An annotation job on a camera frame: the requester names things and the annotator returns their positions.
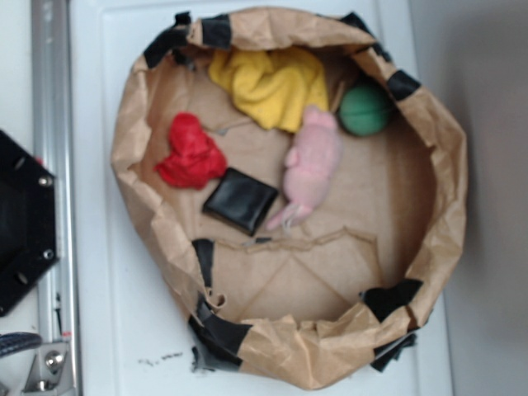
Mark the pink plush bunny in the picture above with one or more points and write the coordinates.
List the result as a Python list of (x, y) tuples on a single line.
[(310, 164)]

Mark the black square wallet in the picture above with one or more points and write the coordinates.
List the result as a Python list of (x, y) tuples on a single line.
[(240, 201)]

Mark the red crumpled cloth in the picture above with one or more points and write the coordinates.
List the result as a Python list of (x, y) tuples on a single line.
[(194, 159)]

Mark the yellow cloth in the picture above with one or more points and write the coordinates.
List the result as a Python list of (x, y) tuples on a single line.
[(272, 87)]

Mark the brown paper bag bin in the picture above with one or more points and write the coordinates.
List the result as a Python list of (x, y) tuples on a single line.
[(349, 286)]

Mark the green ball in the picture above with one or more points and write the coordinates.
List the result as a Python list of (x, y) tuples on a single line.
[(365, 109)]

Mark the aluminium frame rail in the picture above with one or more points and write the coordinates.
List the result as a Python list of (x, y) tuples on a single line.
[(53, 132)]

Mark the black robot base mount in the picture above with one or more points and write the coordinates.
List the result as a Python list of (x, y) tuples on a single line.
[(28, 223)]

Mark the metal corner bracket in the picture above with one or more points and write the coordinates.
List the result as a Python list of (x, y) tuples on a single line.
[(51, 371)]

